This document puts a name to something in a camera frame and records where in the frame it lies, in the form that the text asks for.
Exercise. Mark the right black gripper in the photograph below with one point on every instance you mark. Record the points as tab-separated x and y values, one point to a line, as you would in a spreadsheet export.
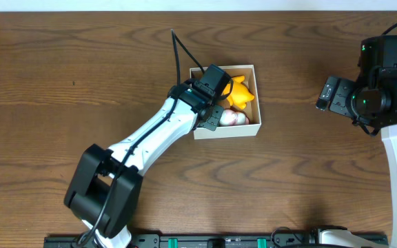
340	104

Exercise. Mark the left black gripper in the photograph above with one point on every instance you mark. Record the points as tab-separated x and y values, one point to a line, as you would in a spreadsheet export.
211	119

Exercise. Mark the yellow rubber figure toy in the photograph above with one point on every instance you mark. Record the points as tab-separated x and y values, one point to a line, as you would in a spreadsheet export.
237	93

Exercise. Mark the white duck toy pink hat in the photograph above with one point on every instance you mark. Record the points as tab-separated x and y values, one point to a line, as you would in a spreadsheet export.
232	118

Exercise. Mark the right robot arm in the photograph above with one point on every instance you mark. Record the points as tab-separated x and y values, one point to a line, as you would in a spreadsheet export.
387	128

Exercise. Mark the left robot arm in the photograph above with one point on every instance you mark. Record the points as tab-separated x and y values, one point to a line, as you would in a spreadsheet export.
105	187

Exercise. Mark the white cardboard box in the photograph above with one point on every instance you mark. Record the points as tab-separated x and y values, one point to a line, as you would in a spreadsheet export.
252	109

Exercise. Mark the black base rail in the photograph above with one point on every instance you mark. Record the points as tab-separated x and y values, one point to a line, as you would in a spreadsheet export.
282	237

